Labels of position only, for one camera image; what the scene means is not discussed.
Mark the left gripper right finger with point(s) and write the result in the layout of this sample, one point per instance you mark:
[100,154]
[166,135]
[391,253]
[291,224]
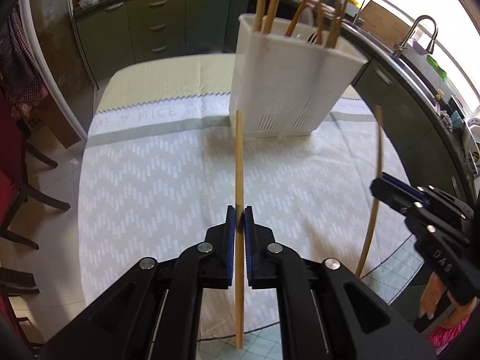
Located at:
[325,311]

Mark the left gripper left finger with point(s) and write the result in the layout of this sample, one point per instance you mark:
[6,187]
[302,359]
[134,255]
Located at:
[152,311]

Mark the steel kitchen faucet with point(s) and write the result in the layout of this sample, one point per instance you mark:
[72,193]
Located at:
[412,32]

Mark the right hand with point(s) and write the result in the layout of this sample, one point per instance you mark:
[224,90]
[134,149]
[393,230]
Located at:
[430,299]

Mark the green lower cabinets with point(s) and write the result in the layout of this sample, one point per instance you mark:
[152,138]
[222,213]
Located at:
[118,33]

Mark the pink sleeve cuff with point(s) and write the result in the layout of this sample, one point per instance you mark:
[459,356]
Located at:
[446,332]

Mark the white patterned tablecloth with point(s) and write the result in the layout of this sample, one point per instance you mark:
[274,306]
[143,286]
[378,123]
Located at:
[158,171]

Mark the white plastic utensil holder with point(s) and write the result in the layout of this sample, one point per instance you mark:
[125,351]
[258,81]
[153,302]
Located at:
[286,86]

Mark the red dining chair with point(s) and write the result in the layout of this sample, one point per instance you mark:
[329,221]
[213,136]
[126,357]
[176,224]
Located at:
[15,186]

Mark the wooden cutting board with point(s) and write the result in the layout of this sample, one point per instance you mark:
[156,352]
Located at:
[382,24]

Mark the purple hanging apron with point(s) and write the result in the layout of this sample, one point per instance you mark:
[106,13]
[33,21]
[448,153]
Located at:
[21,81]

